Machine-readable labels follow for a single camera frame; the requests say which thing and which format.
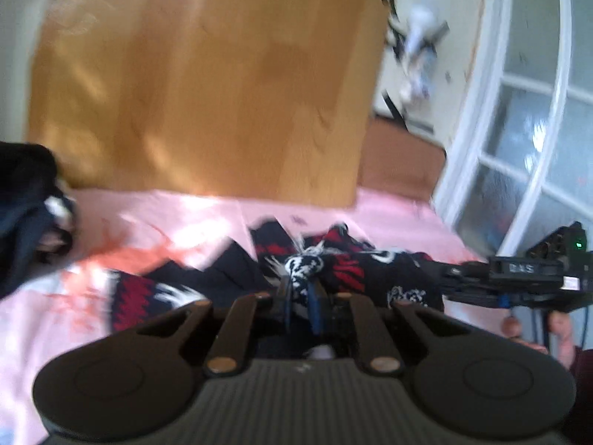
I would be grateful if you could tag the operator's hand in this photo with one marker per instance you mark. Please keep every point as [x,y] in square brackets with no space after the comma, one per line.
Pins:
[559,326]

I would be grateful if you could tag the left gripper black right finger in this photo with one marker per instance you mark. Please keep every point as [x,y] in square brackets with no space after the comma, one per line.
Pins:
[350,321]

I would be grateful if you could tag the black red white patterned garment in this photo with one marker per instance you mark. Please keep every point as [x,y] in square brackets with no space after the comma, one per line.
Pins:
[334,260]

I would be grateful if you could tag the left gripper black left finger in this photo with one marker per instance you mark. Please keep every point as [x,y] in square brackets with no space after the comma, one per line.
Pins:
[255,327]

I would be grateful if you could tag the white framed glass window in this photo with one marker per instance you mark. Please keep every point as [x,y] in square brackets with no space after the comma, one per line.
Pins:
[520,164]

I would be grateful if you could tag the pink bed sheet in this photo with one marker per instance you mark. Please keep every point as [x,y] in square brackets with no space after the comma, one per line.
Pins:
[139,254]

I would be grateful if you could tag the wooden headboard panel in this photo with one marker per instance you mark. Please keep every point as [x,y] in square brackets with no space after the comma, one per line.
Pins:
[266,99]

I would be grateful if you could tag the dark navy clothes pile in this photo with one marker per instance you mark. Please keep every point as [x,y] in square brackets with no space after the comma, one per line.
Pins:
[38,219]

